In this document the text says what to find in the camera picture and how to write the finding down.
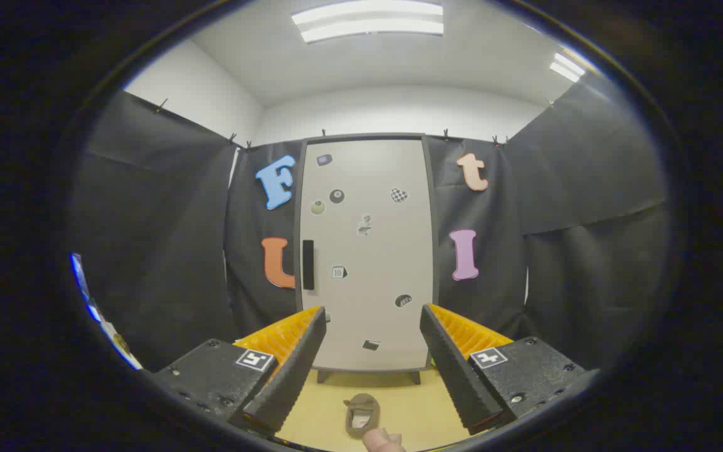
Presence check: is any white cluttered table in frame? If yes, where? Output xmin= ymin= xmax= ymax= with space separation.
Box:
xmin=94 ymin=313 xmax=144 ymax=371

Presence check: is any grey shoe cabinet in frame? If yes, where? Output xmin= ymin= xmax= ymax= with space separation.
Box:
xmin=294 ymin=133 xmax=441 ymax=385

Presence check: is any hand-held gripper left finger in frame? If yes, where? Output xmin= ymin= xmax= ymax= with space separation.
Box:
xmin=151 ymin=306 xmax=328 ymax=438

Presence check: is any black backdrop cloth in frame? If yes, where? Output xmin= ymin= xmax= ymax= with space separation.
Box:
xmin=70 ymin=75 xmax=670 ymax=372

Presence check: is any small ceiling light panel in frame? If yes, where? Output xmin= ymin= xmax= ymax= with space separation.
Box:
xmin=549 ymin=53 xmax=587 ymax=83

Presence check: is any brown fluffy shoe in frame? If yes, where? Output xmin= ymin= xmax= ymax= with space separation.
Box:
xmin=344 ymin=394 xmax=381 ymax=438

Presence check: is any black door handle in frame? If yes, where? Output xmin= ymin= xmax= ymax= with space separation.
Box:
xmin=303 ymin=240 xmax=316 ymax=291

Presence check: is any large ceiling light panel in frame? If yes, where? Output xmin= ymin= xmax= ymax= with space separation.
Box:
xmin=291 ymin=0 xmax=445 ymax=44

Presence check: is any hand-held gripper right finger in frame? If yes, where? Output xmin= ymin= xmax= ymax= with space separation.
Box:
xmin=420 ymin=304 xmax=601 ymax=436

